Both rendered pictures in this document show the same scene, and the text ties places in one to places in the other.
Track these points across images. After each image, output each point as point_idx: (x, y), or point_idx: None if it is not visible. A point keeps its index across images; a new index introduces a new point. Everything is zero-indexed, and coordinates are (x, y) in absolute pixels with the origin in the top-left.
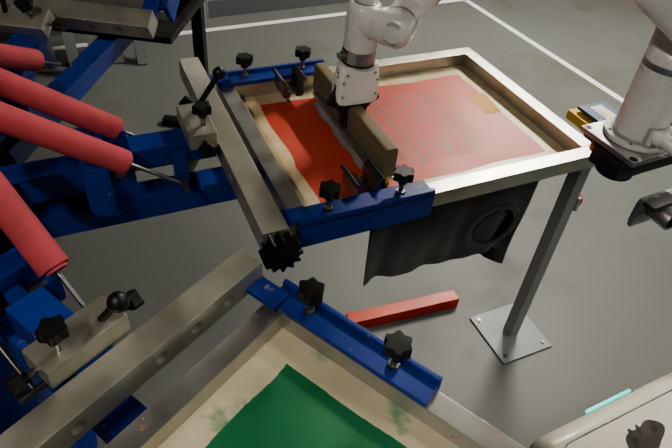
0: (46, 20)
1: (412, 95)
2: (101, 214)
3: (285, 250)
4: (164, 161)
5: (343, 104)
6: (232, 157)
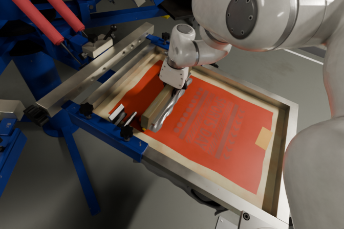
0: None
1: (230, 104)
2: (51, 56)
3: (30, 116)
4: (81, 52)
5: (160, 79)
6: (89, 66)
